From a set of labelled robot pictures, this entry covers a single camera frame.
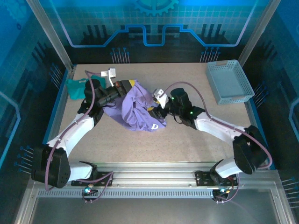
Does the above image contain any purple t-shirt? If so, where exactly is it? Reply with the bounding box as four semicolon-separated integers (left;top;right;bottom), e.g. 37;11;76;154
102;80;168;133

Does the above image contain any teal folded t-shirt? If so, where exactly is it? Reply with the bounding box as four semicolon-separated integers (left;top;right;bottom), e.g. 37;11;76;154
65;74;105;100

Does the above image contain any blue table edge strip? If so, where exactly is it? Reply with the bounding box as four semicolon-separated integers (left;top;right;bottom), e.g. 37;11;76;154
35;67;71;170
245;95;276;170

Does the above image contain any blue-grey perforated plastic basket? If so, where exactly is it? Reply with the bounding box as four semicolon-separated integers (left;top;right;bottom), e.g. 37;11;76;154
205;59;255;105

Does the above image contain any grey metal panel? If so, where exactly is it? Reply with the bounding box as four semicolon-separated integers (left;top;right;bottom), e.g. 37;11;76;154
30;198;281;224

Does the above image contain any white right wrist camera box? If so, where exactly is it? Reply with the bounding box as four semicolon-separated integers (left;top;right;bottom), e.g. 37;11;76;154
153;88;169;109

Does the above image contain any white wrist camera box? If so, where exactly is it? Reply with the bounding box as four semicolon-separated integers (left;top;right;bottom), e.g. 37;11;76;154
100;67;117;86
153;88;169;109

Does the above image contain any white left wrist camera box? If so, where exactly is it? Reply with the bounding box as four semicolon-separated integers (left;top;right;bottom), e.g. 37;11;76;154
100;67;117;86

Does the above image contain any aluminium mounting rail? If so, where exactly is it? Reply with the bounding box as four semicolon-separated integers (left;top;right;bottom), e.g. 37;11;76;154
30;161;278;187

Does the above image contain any aluminium frame post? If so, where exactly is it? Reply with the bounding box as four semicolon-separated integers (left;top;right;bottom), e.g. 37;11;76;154
25;0;77;72
238;0;281;66

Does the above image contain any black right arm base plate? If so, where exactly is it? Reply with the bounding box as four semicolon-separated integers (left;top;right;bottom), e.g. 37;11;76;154
195;170;239;187

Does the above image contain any grey slotted cable duct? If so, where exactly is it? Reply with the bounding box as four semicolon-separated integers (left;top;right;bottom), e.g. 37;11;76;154
37;189;214;199

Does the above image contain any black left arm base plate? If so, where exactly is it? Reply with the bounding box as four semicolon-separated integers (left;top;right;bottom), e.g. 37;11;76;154
71;171;114;187

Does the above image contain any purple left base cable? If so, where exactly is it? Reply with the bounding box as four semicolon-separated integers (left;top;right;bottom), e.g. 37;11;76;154
80;167;114;204

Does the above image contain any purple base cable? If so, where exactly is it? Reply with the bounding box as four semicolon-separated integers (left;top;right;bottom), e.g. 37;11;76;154
214;172;245;205
80;167;114;204

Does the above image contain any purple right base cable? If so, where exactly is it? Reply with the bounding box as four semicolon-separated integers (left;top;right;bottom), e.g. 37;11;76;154
214;172;245;205

